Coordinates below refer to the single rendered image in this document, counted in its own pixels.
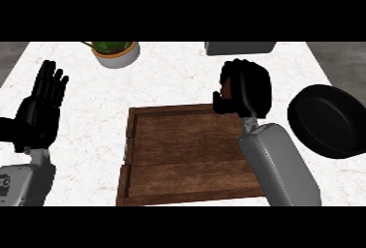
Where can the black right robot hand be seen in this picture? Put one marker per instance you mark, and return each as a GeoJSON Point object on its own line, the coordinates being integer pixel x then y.
{"type": "Point", "coordinates": [248, 90]}

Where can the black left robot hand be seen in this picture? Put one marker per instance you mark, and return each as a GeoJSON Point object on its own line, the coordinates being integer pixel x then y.
{"type": "Point", "coordinates": [38, 113]}

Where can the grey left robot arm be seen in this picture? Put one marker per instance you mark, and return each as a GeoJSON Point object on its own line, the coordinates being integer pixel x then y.
{"type": "Point", "coordinates": [25, 179]}

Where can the black pot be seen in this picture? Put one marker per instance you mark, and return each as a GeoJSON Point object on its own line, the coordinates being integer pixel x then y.
{"type": "Point", "coordinates": [329, 121]}

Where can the brown wooden tray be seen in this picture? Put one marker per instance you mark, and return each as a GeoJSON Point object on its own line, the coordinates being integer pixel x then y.
{"type": "Point", "coordinates": [190, 155]}

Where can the potted plant in white pot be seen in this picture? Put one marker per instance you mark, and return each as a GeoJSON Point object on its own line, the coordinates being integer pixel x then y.
{"type": "Point", "coordinates": [115, 53]}

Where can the dark grey appliance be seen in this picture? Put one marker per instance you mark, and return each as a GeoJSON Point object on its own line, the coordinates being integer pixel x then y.
{"type": "Point", "coordinates": [241, 47]}

